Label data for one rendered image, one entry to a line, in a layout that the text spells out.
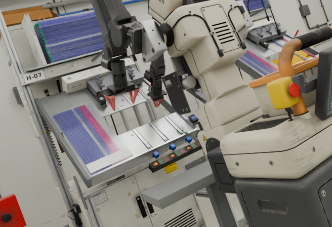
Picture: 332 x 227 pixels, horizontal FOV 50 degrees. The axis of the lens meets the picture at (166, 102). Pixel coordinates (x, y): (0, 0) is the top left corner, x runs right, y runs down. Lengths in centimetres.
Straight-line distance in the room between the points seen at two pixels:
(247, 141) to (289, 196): 16
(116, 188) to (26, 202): 169
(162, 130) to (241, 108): 81
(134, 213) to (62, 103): 78
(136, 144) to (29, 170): 193
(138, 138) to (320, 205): 124
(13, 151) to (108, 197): 172
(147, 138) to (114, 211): 48
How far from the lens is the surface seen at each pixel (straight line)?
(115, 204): 215
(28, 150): 369
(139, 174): 220
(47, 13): 274
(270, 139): 87
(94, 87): 221
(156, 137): 197
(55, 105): 219
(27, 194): 370
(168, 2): 128
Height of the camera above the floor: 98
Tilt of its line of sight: 1 degrees down
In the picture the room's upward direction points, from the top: 20 degrees counter-clockwise
